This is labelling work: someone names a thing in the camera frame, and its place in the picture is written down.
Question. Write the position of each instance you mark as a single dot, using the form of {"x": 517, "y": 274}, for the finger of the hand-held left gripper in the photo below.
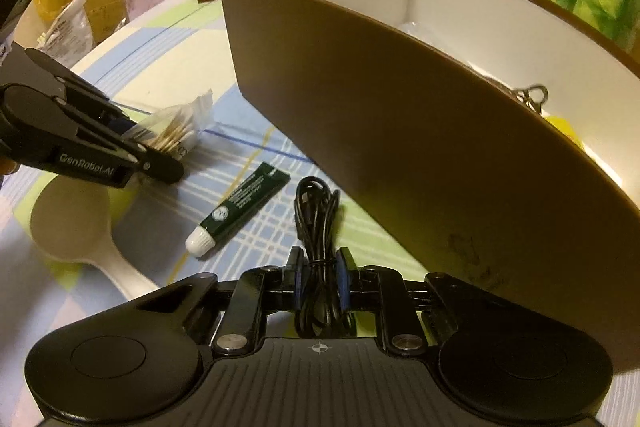
{"x": 90, "y": 99}
{"x": 162, "y": 168}

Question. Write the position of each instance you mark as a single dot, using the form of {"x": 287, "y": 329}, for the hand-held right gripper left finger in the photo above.
{"x": 298, "y": 278}

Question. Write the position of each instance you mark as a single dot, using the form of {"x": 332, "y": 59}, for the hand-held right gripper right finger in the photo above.
{"x": 343, "y": 278}

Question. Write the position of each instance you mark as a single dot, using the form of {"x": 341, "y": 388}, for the bag of cotton swabs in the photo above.
{"x": 172, "y": 127}

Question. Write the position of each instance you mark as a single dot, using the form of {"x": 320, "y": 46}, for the brown box with white inside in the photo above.
{"x": 400, "y": 132}

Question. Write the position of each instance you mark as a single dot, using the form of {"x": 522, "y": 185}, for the plaid cloth-covered desktop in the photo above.
{"x": 165, "y": 57}

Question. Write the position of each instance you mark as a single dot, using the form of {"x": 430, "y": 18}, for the white plastic packet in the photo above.
{"x": 67, "y": 34}

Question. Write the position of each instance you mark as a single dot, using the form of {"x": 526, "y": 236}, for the dark green ointment tube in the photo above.
{"x": 242, "y": 201}

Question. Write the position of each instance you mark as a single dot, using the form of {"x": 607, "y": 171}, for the beige rice spoon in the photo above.
{"x": 70, "y": 222}

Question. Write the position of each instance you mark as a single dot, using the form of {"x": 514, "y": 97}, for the yellow small item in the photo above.
{"x": 562, "y": 130}

